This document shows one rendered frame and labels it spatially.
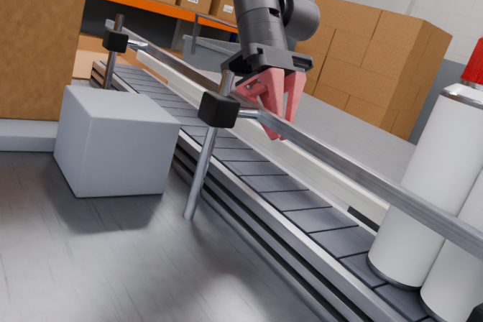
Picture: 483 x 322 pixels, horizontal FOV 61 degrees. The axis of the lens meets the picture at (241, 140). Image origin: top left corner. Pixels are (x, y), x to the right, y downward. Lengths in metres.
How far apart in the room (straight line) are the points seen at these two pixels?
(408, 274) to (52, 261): 0.28
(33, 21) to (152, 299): 0.35
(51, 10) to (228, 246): 0.34
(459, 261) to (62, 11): 0.48
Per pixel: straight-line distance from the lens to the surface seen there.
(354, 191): 0.45
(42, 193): 0.45
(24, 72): 0.56
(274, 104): 0.47
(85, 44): 1.21
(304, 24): 0.58
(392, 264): 0.37
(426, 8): 5.29
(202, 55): 2.74
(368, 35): 3.78
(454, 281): 0.35
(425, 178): 0.35
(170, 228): 0.43
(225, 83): 0.40
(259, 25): 0.50
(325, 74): 3.92
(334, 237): 0.41
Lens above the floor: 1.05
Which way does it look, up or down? 17 degrees down
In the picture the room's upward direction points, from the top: 17 degrees clockwise
